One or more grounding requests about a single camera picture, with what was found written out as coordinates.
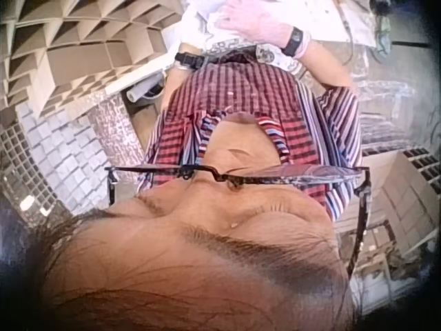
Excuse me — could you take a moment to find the person's right hand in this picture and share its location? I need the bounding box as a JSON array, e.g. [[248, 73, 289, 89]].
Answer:
[[216, 0, 296, 48]]

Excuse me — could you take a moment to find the white plastic tube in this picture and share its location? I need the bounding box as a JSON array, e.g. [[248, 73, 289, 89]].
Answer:
[[125, 79, 163, 103]]

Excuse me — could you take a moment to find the stack of dark mosaic sheets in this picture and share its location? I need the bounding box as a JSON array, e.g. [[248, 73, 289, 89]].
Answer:
[[358, 110, 441, 156]]

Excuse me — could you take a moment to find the black wrist band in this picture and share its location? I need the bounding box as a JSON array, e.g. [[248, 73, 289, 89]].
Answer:
[[174, 50, 208, 72], [280, 26, 305, 58]]

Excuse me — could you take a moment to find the green cloth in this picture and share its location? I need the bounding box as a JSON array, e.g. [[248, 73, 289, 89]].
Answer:
[[374, 15, 393, 56]]

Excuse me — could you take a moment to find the pile of grey mosaic sheets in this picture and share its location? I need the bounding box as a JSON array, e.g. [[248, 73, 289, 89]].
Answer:
[[0, 99, 116, 225]]

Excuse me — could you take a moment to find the stack of cardboard boxes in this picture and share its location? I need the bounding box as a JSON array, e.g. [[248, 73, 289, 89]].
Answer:
[[336, 148, 441, 280]]

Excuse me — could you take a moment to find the cardboard divider grid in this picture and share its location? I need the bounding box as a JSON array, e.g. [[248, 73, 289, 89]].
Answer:
[[0, 0, 189, 120]]

